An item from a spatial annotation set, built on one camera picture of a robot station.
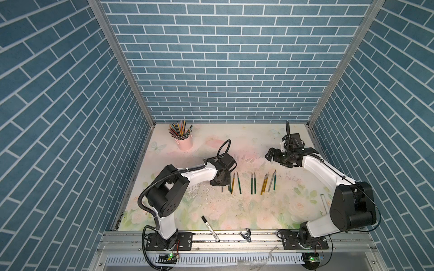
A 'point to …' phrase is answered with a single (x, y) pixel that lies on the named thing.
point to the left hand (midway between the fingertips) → (229, 184)
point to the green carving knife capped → (251, 183)
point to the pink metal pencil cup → (185, 144)
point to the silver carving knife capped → (271, 182)
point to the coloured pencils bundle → (177, 130)
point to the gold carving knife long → (233, 182)
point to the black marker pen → (214, 235)
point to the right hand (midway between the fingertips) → (274, 158)
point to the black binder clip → (247, 236)
